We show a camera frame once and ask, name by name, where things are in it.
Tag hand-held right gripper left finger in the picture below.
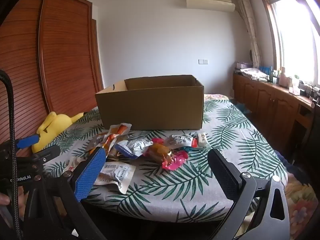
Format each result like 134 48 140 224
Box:
25 146 108 240

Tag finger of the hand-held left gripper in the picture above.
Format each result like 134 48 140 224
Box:
32 145 61 164
15 134 41 149

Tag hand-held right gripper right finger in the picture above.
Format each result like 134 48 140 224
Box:
207 148 291 240

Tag silver snack packet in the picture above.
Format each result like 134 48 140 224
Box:
168 134 198 153

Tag brown snack pink wrapper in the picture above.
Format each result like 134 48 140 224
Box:
145 142 188 171

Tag brown cardboard box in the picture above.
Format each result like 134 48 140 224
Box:
95 74 205 131

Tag person's left hand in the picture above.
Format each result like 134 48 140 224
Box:
0 192 11 207

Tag yellow plush toy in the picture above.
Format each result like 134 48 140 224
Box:
31 111 84 153

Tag white labelled snack packet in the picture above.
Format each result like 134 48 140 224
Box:
94 161 137 195

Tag orange clear snack packet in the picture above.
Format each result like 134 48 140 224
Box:
87 133 119 157

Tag small white snack packet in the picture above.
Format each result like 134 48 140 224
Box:
197 131 210 148

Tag leaf print bedsheet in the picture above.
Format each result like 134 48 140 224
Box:
41 99 288 223

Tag white blue snack packet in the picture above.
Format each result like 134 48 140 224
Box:
115 139 153 159

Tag dark blue blanket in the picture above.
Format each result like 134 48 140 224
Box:
274 149 297 167

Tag blue cloth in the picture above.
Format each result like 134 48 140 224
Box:
231 99 251 114

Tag brown wooden cabinet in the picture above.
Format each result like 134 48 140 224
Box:
232 71 320 162

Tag brown wooden wardrobe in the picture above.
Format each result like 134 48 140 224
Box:
0 0 104 157

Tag folded patterned cloths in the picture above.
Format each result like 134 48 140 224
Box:
239 67 271 82

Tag blue bottles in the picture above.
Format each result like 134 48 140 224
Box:
259 66 274 81

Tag pink container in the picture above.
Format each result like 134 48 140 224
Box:
278 67 291 87

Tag patterned curtain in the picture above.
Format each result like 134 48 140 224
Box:
234 0 263 68

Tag window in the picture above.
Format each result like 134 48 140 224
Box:
257 0 320 87

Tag white wall air conditioner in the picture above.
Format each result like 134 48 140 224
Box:
186 0 236 13

